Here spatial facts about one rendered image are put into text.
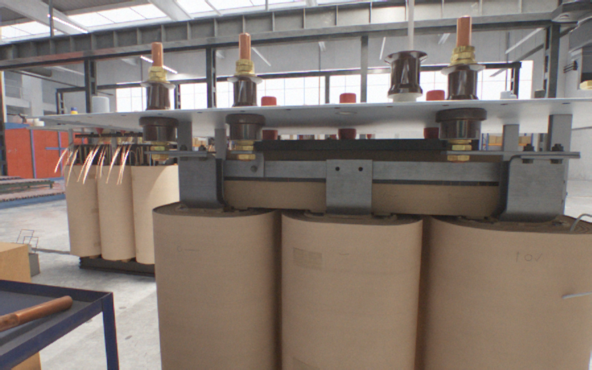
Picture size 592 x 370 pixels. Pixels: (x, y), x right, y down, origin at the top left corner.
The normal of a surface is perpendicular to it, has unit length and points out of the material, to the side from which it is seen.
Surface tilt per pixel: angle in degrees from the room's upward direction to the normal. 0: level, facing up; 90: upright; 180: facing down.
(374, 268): 90
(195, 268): 90
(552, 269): 90
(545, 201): 90
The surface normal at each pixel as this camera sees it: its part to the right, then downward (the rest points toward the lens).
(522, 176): -0.21, 0.10
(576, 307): 0.04, 0.10
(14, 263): 0.98, 0.02
